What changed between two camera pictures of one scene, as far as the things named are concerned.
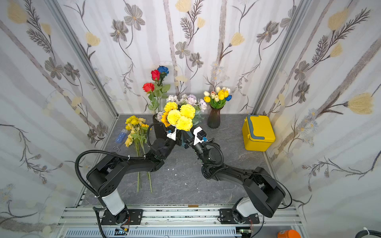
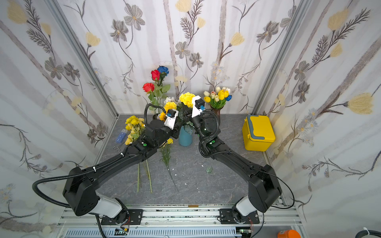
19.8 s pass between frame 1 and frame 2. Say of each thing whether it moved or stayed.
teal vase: stayed
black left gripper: moved
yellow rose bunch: stayed
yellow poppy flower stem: stayed
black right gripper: moved
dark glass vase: stayed
